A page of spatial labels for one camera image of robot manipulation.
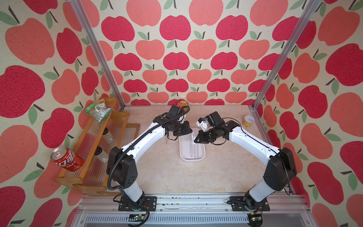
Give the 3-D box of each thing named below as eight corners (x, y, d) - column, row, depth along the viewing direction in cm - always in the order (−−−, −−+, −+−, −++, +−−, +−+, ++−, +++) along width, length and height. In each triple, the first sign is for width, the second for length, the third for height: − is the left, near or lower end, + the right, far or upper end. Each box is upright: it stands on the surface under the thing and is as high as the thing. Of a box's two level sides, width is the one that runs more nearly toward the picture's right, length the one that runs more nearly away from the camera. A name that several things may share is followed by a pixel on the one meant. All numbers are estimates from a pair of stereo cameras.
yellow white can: (242, 127, 110) (245, 122, 105) (240, 120, 115) (243, 115, 110) (252, 127, 110) (255, 122, 105) (249, 120, 115) (252, 115, 110)
